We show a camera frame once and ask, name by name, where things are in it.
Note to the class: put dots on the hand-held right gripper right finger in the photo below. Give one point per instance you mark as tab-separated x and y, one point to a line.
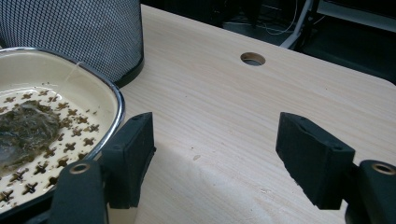
311	161

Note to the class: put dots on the metal mesh trash bin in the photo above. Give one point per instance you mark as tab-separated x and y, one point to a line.
71	34

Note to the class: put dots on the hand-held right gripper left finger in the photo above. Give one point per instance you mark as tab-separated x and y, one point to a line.
134	158

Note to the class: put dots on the cream strainer basin steel rim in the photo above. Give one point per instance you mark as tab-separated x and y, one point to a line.
93	90

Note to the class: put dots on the black folding chair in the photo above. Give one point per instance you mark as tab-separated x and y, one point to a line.
342	46

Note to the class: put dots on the brown wet tea leaves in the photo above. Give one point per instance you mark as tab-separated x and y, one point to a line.
25	133

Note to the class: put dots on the white desk frame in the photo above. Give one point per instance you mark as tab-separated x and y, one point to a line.
299	28

